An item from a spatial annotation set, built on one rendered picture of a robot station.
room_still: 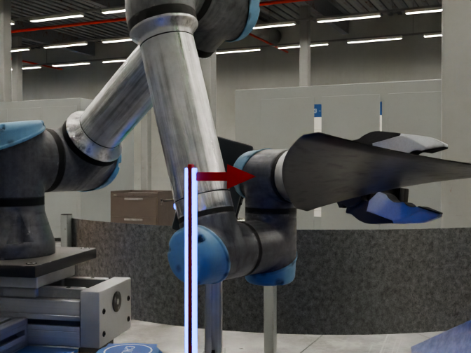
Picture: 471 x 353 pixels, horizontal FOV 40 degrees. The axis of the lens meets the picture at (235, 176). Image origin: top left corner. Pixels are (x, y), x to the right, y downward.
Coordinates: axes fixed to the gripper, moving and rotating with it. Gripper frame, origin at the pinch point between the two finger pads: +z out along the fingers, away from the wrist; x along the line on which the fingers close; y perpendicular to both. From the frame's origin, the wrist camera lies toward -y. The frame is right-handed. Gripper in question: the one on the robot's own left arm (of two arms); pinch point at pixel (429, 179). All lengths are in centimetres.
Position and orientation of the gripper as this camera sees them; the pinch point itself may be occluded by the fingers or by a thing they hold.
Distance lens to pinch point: 71.4
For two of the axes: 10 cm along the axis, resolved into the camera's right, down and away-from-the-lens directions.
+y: 8.1, 1.0, 5.7
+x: -0.9, 10.0, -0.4
